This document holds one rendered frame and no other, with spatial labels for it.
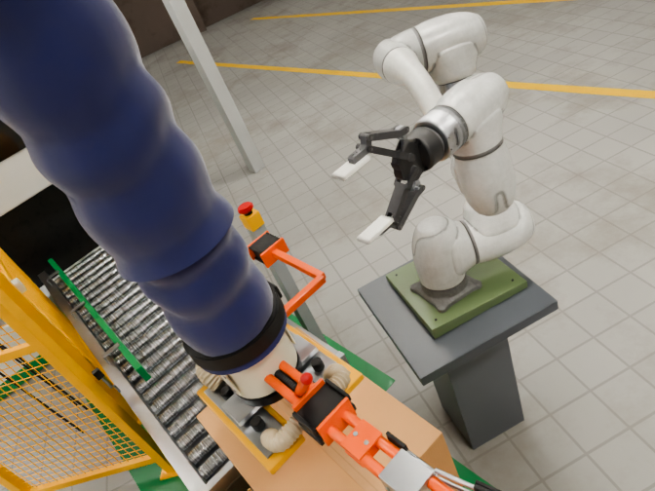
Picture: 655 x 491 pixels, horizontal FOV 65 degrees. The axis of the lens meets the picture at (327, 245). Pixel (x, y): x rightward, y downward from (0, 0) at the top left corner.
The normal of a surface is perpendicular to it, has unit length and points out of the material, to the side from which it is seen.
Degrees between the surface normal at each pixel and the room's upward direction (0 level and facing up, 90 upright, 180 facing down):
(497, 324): 0
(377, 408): 0
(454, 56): 80
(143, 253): 102
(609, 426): 0
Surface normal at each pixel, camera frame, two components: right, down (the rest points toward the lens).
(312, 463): -0.33, -0.74
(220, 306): 0.62, 0.57
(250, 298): 0.72, -0.12
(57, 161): -0.20, 0.44
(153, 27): 0.34, 0.48
